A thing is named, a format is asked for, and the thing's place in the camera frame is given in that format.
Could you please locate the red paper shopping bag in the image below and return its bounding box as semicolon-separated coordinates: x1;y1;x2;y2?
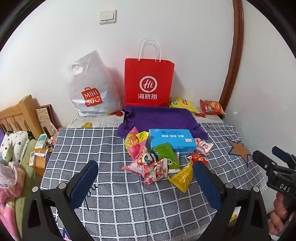
124;38;175;106

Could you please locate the green triangular snack packet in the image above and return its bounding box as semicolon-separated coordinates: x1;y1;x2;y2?
152;143;180;173

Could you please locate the brown wooden door frame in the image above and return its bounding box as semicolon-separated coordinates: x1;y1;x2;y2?
219;0;244;110

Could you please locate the pink plastic bag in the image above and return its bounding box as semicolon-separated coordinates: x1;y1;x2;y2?
1;162;26;240

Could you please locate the yellow chips bag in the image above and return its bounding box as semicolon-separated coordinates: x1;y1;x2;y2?
169;98;199;114

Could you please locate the pink white candy packet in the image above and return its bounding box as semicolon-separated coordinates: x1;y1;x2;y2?
194;138;214;153

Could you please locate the teal white box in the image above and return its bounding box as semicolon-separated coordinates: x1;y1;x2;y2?
35;134;48;149

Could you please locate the white Miniso plastic bag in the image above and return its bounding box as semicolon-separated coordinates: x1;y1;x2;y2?
65;50;122;117

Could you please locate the blue tissue pack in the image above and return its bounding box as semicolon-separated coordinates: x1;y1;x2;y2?
149;128;196;156

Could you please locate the grey checked blanket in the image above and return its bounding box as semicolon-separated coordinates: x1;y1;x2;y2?
40;122;266;241

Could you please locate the patterned brown book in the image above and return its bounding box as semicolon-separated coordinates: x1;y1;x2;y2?
36;104;58;137

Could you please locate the panda pink snack packet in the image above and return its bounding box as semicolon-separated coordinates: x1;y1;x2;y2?
137;146;158;169

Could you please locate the orange chips bag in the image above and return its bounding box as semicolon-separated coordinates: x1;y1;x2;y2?
200;99;226;115

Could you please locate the strawberry pink snack packet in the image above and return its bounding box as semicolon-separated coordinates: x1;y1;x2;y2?
121;158;181;186

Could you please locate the white floral pillow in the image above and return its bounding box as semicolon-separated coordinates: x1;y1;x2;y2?
1;131;30;163

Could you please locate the wooden bedside table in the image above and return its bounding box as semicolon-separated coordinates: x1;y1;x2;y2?
27;128;61;176

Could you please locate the newspaper sheet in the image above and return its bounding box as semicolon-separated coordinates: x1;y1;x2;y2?
67;111;124;128

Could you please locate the right hand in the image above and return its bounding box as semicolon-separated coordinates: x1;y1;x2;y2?
268;192;287;235

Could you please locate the white light switch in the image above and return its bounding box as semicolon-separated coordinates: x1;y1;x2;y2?
99;10;117;25

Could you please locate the purple towel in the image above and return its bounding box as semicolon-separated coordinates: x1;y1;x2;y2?
117;106;208;140

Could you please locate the small red snack packet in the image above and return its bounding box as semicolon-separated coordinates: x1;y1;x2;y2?
187;153;209;165

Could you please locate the wooden headboard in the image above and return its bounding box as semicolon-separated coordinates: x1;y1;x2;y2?
0;95;43;140

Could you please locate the pink yellow snack packet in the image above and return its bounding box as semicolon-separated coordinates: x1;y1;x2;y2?
125;126;149;161

